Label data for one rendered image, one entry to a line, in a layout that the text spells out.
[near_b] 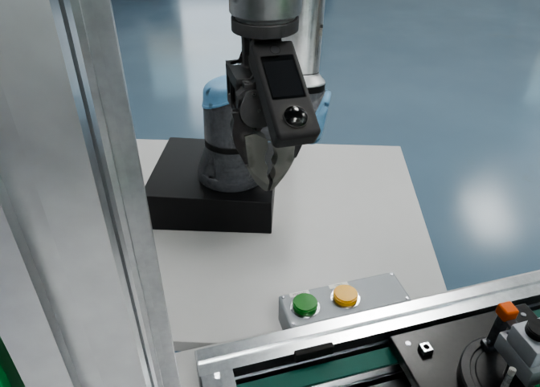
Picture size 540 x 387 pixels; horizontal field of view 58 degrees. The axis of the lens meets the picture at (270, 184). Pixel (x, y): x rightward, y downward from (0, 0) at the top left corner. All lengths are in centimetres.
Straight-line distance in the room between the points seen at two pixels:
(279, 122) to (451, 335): 47
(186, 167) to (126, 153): 90
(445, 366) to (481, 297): 18
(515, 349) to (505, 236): 196
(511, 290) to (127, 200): 76
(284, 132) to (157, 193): 65
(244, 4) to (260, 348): 49
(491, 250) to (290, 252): 162
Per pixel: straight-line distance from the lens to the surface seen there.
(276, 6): 50
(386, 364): 78
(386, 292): 85
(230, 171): 105
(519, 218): 280
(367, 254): 106
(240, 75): 55
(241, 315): 93
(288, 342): 78
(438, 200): 277
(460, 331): 82
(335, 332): 79
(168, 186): 110
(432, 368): 76
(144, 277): 33
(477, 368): 76
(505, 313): 72
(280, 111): 48
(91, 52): 25
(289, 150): 58
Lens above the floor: 157
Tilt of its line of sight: 35 degrees down
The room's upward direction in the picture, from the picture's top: straight up
